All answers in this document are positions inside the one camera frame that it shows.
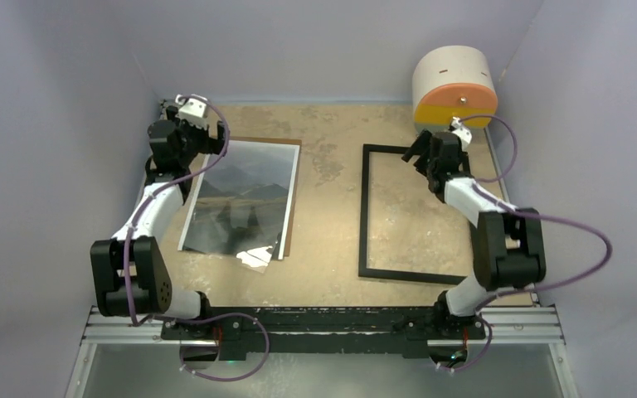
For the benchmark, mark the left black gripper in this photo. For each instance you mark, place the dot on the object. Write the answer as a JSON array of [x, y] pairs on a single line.
[[210, 145]]

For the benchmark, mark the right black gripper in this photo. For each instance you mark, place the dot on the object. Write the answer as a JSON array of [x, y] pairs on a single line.
[[421, 143]]

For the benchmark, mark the mountain landscape photo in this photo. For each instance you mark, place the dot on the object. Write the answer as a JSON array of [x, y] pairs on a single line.
[[239, 202]]

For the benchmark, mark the black wooden picture frame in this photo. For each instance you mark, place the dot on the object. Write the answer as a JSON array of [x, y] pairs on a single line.
[[405, 233]]

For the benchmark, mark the clear acrylic sheet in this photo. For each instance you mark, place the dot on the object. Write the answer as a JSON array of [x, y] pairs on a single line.
[[256, 259]]

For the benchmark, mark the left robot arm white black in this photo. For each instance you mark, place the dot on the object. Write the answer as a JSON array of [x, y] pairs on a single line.
[[129, 273]]

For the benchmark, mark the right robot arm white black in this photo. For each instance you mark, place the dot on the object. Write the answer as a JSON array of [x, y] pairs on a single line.
[[507, 242]]

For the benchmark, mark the round cream drawer cabinet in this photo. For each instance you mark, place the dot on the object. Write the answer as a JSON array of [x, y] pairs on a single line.
[[452, 81]]

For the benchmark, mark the brown backing board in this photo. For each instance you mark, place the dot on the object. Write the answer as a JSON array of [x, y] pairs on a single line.
[[286, 239]]

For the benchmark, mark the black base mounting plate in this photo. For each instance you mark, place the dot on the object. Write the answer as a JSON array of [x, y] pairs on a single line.
[[410, 331]]

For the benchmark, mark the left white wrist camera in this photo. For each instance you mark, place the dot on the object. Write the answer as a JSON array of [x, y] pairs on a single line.
[[191, 106]]

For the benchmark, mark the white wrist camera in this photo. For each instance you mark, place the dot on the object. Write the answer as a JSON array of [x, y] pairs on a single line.
[[462, 132], [191, 106]]

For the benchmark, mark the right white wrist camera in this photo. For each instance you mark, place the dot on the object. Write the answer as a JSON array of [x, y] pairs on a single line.
[[462, 132]]

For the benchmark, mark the aluminium rail frame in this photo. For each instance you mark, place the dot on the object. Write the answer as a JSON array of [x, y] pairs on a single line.
[[505, 326]]

